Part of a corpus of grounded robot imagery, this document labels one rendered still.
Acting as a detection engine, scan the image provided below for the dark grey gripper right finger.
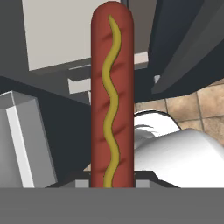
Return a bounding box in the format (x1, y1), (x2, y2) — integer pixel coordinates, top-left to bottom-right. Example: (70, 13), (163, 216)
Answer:
(133, 171), (180, 189)

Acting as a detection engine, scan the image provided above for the grey door handle bar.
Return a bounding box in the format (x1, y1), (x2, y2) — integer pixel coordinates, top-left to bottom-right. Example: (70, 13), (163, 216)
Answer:
(150, 4), (224, 95)

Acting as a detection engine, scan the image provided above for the pale grey cupboard panel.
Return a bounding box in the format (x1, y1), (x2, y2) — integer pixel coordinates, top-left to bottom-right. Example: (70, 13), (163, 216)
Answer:
(21, 0), (129, 72)

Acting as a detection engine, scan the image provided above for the red hot dog with mustard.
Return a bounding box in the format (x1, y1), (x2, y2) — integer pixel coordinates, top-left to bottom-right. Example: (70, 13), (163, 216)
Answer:
(90, 0), (136, 189)

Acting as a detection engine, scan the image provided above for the white rounded object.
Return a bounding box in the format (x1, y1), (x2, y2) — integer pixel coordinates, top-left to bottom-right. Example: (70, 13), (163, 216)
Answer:
(133, 109), (224, 189)

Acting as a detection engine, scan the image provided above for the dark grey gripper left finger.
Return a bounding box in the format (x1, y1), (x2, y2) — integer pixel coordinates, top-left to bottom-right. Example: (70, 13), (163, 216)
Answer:
(45, 171), (92, 189)

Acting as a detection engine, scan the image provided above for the light grey box-shaped fitting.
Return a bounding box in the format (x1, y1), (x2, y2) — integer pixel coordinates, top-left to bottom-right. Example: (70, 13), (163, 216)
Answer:
(0, 90), (58, 189)

